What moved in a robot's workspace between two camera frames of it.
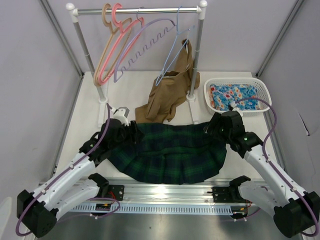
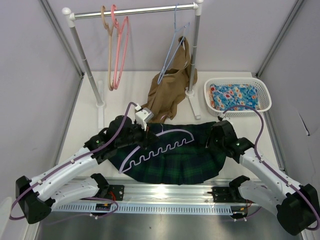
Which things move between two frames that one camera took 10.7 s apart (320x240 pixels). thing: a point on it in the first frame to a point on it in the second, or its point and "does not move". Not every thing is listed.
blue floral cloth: (221, 95) does not move
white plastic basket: (220, 93) does not move
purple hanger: (142, 47) to (164, 132)
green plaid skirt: (172, 153) does not move
